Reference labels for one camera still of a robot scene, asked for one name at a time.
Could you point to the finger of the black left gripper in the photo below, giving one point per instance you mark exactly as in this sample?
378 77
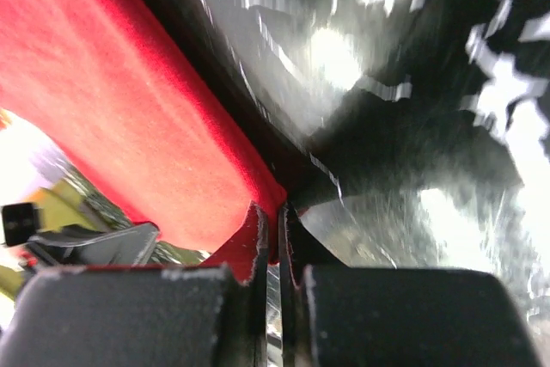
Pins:
76 245

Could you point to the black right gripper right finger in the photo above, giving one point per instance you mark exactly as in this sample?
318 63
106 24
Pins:
336 315

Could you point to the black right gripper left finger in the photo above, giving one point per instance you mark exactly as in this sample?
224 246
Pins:
213 314

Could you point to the red t shirt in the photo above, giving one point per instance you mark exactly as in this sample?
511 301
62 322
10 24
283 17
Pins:
104 80

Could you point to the olive green plastic bin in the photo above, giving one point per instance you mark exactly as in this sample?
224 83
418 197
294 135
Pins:
58 206

